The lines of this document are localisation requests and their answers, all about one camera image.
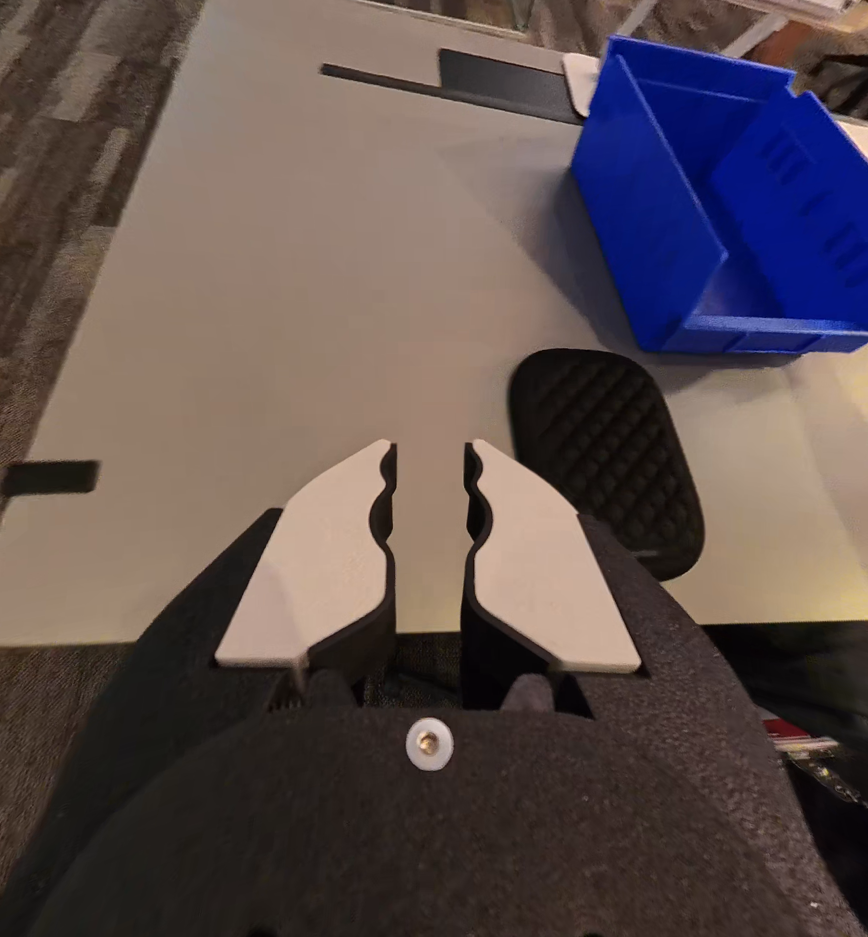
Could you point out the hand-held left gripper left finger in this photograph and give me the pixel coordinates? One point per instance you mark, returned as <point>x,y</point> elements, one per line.
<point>317,564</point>

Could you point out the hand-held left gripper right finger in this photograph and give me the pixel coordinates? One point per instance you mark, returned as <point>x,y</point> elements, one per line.
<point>544,578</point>

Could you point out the blue parts bin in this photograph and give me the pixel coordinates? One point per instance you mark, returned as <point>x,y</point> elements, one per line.
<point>646,219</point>

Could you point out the black textured rubber pad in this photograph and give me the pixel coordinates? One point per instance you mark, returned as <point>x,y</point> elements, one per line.
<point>610,454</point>

